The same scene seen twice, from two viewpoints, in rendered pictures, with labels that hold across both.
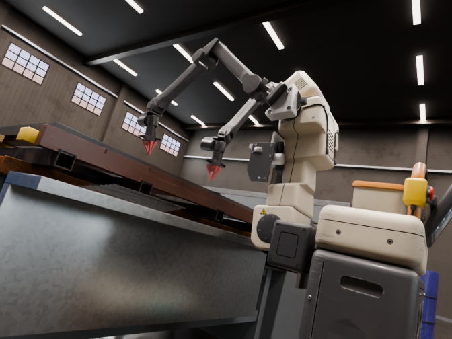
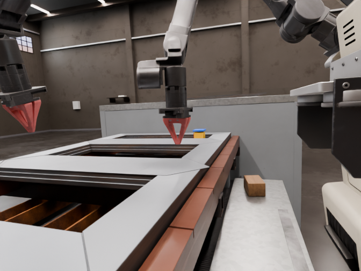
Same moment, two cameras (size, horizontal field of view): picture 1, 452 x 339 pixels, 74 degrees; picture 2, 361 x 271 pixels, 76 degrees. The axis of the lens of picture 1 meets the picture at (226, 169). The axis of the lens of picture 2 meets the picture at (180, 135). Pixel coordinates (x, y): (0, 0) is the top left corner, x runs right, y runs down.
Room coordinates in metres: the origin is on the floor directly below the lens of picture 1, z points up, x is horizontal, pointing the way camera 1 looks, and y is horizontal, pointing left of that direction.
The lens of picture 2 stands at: (0.90, 0.28, 1.01)
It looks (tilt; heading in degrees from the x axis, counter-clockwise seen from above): 7 degrees down; 339
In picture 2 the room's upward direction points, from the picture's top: 3 degrees counter-clockwise
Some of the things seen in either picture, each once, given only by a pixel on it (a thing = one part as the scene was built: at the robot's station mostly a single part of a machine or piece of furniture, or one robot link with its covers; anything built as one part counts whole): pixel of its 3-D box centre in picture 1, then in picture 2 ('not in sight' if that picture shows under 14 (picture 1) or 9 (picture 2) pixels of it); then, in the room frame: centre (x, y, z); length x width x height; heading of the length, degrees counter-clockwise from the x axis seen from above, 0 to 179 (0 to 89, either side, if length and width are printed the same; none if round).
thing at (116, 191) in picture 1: (127, 196); not in sight; (0.94, 0.27, 0.70); 0.39 x 0.12 x 0.04; 140
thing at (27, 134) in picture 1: (31, 136); not in sight; (0.87, 0.57, 0.79); 0.06 x 0.05 x 0.04; 50
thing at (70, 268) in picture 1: (175, 274); not in sight; (1.24, 0.09, 0.48); 1.30 x 0.04 x 0.35; 140
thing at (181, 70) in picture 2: (218, 146); (173, 77); (1.49, 0.07, 1.09); 0.07 x 0.06 x 0.07; 69
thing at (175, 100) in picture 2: (216, 158); (176, 100); (1.48, 0.06, 1.03); 0.10 x 0.07 x 0.07; 140
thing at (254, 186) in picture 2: not in sight; (253, 185); (1.58, -0.27, 0.71); 0.10 x 0.06 x 0.05; 153
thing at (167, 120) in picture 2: (214, 172); (178, 127); (1.49, 0.05, 0.96); 0.07 x 0.07 x 0.09; 50
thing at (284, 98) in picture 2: (278, 204); (197, 103); (2.47, -0.49, 1.03); 1.30 x 0.60 x 0.04; 50
